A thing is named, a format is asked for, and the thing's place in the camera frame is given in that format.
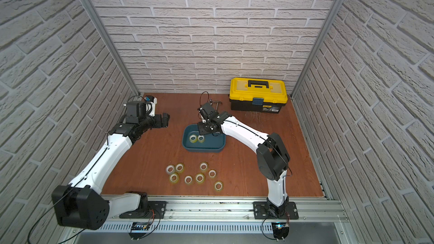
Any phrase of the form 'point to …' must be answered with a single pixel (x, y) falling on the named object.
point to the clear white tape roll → (169, 169)
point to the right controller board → (280, 230)
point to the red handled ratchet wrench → (211, 101)
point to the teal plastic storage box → (212, 144)
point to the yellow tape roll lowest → (218, 186)
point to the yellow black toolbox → (260, 95)
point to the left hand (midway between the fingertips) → (162, 112)
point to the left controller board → (139, 226)
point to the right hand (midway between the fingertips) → (204, 128)
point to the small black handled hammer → (217, 102)
